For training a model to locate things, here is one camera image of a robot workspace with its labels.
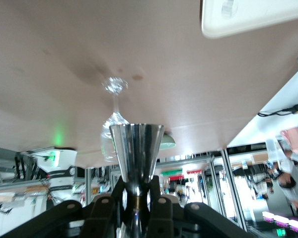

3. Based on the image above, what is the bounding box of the person in grey shirt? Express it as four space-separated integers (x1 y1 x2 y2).
273 158 298 211

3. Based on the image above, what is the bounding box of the clear wine glass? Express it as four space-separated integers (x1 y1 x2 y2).
99 76 130 162

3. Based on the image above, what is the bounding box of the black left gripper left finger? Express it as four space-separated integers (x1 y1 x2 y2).
0 177 127 238

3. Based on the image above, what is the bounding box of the black floor cable bundle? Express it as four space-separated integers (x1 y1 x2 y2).
257 102 298 118

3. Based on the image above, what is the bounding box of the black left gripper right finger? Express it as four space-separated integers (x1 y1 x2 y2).
148 175 254 238

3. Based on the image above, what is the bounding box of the pink box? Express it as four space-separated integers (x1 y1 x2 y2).
280 127 298 154

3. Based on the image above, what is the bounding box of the pale green bowl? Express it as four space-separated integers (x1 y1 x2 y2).
158 132 177 150

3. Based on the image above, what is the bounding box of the cream tray with rabbit print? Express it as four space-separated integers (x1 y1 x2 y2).
201 0 298 40

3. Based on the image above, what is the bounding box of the aluminium frame post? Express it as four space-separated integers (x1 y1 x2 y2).
221 148 248 230

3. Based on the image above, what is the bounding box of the steel double jigger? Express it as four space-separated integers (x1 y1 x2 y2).
109 123 165 238

